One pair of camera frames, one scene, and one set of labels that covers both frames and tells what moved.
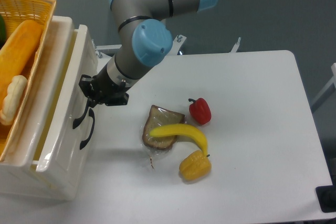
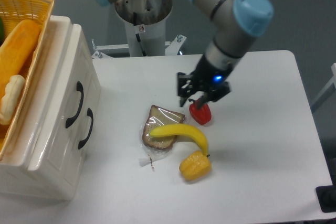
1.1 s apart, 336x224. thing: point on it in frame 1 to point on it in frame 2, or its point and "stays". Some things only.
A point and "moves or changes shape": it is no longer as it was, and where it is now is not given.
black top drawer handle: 76,121 to 80,88
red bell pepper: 200,110 stays
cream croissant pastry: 11,102 stays
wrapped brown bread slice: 157,117 stays
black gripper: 105,91 to 208,79
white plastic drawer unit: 56,153 moves or changes shape
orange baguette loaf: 17,53 stays
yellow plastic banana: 180,129 stays
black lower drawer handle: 92,114 stays
